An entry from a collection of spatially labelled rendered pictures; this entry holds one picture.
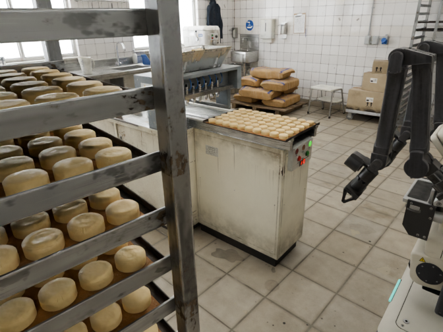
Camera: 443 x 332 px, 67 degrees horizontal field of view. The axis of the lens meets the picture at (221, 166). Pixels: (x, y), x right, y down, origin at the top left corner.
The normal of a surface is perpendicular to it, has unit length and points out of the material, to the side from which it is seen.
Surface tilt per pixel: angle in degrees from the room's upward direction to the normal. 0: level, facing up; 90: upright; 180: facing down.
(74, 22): 90
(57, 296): 0
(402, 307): 0
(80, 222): 0
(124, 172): 90
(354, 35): 90
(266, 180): 90
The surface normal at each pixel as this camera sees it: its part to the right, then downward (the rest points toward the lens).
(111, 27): 0.67, 0.29
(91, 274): -0.02, -0.91
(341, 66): -0.68, 0.31
